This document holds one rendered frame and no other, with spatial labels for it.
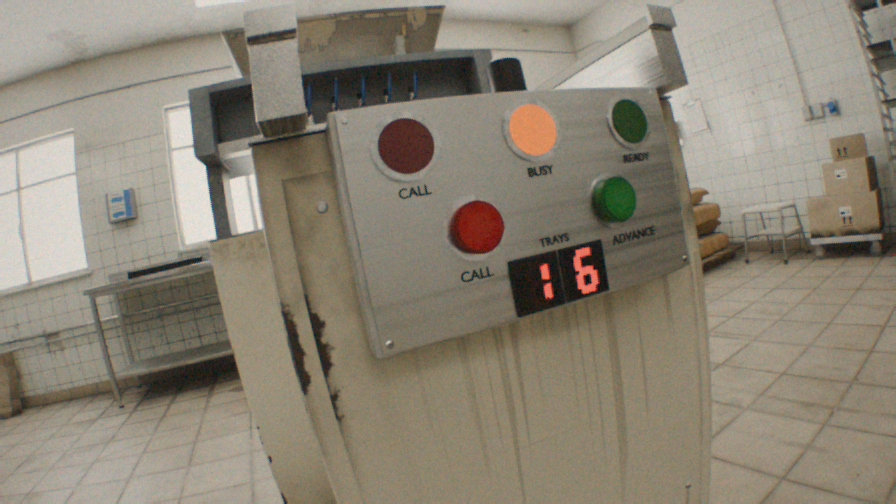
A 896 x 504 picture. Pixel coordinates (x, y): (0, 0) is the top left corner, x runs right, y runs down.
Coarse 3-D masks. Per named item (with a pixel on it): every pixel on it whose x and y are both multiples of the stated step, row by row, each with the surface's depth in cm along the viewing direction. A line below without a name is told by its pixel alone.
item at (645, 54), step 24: (648, 24) 30; (672, 24) 30; (600, 48) 37; (624, 48) 34; (648, 48) 31; (672, 48) 31; (576, 72) 41; (600, 72) 38; (624, 72) 35; (648, 72) 32; (672, 72) 31
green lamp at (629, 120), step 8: (616, 104) 29; (624, 104) 29; (632, 104) 29; (616, 112) 29; (624, 112) 29; (632, 112) 29; (640, 112) 29; (616, 120) 29; (624, 120) 29; (632, 120) 29; (640, 120) 29; (616, 128) 29; (624, 128) 29; (632, 128) 29; (640, 128) 29; (624, 136) 29; (632, 136) 29; (640, 136) 29
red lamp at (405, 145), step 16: (384, 128) 24; (400, 128) 24; (416, 128) 25; (384, 144) 24; (400, 144) 24; (416, 144) 25; (432, 144) 25; (384, 160) 24; (400, 160) 24; (416, 160) 25
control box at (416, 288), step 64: (448, 128) 25; (576, 128) 28; (384, 192) 24; (448, 192) 25; (512, 192) 27; (576, 192) 28; (640, 192) 30; (384, 256) 24; (448, 256) 25; (512, 256) 27; (640, 256) 29; (384, 320) 24; (448, 320) 25; (512, 320) 27
